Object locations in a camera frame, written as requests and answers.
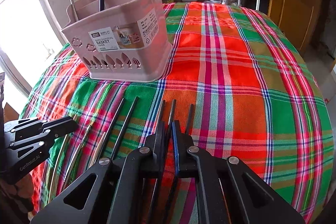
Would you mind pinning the metal chopstick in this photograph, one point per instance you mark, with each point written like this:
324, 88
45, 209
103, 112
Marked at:
77, 153
71, 1

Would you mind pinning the pink plastic chopstick basket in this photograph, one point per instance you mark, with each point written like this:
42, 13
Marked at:
126, 61

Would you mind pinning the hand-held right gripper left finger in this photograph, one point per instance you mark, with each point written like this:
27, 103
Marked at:
158, 140

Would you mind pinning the window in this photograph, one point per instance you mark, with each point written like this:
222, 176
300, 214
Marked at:
15, 29

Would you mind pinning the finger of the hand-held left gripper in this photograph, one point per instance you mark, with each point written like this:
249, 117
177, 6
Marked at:
63, 124
36, 146

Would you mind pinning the person's left hand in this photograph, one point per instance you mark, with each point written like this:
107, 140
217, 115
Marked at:
25, 188

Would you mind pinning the plaid cloth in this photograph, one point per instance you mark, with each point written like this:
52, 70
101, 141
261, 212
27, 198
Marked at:
236, 82

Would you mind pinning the white bowl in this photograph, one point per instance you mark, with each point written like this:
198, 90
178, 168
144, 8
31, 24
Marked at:
215, 0

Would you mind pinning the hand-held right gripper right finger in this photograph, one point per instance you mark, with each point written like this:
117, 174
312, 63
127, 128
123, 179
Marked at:
175, 153

